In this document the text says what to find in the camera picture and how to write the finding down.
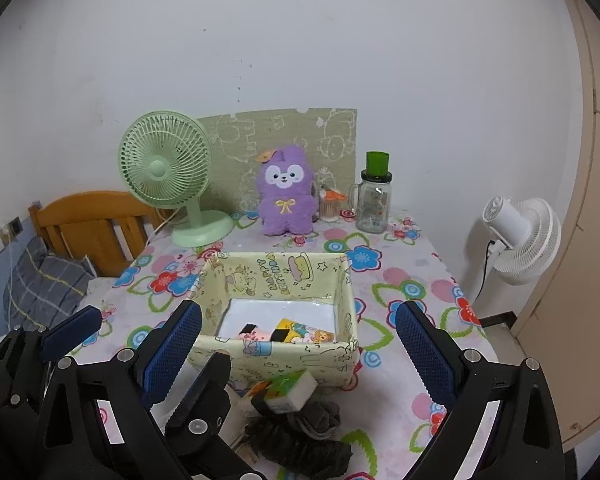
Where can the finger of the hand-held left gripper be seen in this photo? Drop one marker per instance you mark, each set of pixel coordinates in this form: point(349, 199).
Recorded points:
point(207, 395)
point(72, 332)

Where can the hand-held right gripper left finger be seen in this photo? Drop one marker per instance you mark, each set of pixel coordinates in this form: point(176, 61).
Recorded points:
point(172, 350)

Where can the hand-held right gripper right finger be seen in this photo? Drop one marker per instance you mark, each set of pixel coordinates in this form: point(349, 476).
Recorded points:
point(425, 350)

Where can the green tissue packet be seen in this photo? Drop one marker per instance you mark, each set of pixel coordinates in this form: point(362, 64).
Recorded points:
point(290, 390)

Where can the cartoon print storage box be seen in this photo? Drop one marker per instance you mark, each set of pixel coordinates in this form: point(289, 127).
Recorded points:
point(300, 360)

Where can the black fuzzy sock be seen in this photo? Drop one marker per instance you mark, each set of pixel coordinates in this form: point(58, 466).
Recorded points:
point(300, 450)

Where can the grey sock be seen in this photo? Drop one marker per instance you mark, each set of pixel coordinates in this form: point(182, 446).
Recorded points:
point(317, 417)

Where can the grey plaid pillow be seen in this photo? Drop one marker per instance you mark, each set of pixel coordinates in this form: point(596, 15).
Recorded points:
point(45, 280)

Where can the pink and black packet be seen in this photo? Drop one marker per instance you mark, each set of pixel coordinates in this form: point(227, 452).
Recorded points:
point(252, 332)

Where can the floral tablecloth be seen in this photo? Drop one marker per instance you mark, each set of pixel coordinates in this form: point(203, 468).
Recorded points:
point(405, 270)

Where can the colourful cartoon card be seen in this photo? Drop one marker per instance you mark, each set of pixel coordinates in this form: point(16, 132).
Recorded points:
point(305, 332)

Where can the glass jar with green lid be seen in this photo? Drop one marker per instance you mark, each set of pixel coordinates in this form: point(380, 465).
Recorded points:
point(375, 210)

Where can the white standing fan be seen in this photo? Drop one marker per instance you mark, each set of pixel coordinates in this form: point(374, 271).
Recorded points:
point(530, 240)

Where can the green desk fan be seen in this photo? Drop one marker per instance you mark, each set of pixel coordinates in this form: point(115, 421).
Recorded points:
point(160, 165)

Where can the purple plush toy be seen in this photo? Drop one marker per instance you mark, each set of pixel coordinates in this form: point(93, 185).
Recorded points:
point(285, 200)

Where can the beige wardrobe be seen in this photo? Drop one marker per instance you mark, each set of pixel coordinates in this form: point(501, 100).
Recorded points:
point(595, 210)

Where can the green cartoon print board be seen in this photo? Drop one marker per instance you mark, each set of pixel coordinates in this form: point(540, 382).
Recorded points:
point(290, 127)

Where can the wall socket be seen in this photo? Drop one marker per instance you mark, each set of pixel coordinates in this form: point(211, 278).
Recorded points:
point(16, 226)

